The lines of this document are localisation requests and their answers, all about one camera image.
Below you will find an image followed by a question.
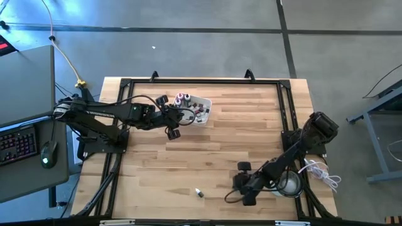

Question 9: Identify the translucent cup black rim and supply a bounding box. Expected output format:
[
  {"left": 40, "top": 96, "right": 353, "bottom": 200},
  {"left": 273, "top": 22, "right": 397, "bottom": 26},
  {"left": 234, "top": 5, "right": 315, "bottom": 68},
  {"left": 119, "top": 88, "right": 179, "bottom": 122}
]
[{"left": 269, "top": 169, "right": 305, "bottom": 199}]

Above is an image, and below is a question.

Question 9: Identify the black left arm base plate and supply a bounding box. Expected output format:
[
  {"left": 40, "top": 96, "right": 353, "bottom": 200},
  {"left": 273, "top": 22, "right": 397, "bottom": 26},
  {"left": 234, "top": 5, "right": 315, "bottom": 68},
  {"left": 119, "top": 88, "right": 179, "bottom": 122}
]
[{"left": 82, "top": 131, "right": 129, "bottom": 154}]

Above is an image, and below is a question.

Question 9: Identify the white label strip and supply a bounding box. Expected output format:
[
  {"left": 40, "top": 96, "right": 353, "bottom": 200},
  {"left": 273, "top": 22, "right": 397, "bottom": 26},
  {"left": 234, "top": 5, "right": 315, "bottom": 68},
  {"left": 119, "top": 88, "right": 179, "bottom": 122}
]
[
  {"left": 99, "top": 219, "right": 136, "bottom": 226},
  {"left": 274, "top": 220, "right": 312, "bottom": 226}
]

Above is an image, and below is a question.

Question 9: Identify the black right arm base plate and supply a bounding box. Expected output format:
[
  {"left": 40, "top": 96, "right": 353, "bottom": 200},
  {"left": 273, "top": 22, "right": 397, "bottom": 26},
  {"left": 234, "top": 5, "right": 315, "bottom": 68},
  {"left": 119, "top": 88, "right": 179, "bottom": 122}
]
[{"left": 281, "top": 129, "right": 328, "bottom": 156}]

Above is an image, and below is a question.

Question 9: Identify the black aluminium table frame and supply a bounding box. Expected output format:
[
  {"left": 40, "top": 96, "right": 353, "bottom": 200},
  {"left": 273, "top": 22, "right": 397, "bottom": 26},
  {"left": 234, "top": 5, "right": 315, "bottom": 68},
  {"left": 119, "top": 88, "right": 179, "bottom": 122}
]
[{"left": 70, "top": 69, "right": 339, "bottom": 226}]

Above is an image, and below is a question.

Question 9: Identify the grey computer monitor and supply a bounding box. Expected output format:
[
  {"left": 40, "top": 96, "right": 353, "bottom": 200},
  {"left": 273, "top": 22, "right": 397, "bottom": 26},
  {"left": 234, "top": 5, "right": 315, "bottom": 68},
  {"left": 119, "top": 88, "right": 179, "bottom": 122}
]
[{"left": 0, "top": 45, "right": 57, "bottom": 128}]

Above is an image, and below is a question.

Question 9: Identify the grey metal cart frame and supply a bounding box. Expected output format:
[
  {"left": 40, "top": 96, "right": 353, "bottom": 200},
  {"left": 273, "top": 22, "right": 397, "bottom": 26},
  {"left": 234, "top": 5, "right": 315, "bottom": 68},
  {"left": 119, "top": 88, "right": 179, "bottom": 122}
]
[{"left": 345, "top": 78, "right": 402, "bottom": 185}]

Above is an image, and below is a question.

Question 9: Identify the dark grey desk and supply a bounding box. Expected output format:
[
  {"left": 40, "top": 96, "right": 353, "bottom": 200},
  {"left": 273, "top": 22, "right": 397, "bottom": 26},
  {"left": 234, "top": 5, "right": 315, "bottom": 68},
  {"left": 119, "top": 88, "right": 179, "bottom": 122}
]
[{"left": 0, "top": 118, "right": 70, "bottom": 204}]

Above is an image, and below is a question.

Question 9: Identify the black computer mouse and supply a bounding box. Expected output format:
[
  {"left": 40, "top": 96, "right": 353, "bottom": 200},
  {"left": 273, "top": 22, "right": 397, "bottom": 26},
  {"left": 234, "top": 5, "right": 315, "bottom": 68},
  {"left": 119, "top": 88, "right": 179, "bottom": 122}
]
[{"left": 40, "top": 140, "right": 59, "bottom": 170}]

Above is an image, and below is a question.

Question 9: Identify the black backlit keyboard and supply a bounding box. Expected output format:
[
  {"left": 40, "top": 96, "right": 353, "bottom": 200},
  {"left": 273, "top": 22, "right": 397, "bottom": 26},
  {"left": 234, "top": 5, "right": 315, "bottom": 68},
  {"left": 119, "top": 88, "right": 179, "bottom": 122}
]
[{"left": 0, "top": 124, "right": 39, "bottom": 166}]

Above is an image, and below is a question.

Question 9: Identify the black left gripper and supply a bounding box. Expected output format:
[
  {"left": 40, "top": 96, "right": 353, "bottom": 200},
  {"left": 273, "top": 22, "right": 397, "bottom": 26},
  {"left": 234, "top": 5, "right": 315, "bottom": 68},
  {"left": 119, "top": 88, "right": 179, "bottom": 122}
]
[{"left": 149, "top": 94, "right": 189, "bottom": 141}]

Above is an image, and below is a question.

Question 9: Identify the cream power cable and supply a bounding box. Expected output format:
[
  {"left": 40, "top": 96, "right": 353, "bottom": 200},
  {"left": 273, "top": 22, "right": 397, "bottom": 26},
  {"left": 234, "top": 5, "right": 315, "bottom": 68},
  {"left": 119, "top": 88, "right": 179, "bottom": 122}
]
[{"left": 40, "top": 0, "right": 83, "bottom": 83}]

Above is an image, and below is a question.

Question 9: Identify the black device red display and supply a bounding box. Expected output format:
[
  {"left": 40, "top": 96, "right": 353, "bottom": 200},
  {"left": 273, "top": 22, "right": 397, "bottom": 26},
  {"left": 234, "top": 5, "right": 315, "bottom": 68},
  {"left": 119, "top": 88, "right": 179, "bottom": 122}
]
[{"left": 0, "top": 33, "right": 19, "bottom": 58}]

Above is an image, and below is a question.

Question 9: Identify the white coiled cable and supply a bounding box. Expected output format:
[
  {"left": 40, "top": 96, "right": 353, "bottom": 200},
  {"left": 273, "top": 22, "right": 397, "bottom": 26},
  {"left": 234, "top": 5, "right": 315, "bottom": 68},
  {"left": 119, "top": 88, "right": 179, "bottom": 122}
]
[{"left": 297, "top": 158, "right": 342, "bottom": 193}]

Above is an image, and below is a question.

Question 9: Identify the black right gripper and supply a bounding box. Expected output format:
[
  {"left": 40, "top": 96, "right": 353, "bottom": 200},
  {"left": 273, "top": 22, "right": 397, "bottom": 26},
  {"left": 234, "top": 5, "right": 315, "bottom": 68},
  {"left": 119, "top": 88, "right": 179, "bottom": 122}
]
[{"left": 234, "top": 161, "right": 264, "bottom": 207}]

